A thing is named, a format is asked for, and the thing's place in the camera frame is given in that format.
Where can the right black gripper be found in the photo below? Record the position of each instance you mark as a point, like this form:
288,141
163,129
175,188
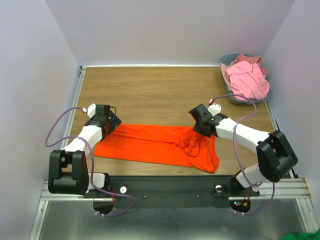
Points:
200,128

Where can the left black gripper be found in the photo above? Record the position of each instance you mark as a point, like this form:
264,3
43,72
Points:
114,122

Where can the orange t shirt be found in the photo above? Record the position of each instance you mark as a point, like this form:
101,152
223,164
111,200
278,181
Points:
160,144

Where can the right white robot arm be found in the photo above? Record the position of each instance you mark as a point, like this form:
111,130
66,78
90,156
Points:
275,156

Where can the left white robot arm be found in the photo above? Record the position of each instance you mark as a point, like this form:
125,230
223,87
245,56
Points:
68,171

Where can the teal laundry basket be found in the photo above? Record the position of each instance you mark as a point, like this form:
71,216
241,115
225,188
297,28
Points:
227,60

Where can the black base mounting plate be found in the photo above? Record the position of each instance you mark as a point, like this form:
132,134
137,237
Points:
177,191

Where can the dusty pink t shirt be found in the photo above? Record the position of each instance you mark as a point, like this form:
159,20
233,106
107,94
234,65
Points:
252,60

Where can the green cloth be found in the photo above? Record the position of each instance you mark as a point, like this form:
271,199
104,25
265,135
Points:
302,236

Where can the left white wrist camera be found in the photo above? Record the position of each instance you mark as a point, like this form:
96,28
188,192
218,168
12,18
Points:
90,111

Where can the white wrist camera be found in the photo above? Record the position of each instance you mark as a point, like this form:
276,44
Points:
90,111
213,107

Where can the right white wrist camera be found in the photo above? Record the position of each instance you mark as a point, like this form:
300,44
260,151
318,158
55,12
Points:
213,107

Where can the aluminium frame rail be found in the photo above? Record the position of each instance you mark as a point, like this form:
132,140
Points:
294,188

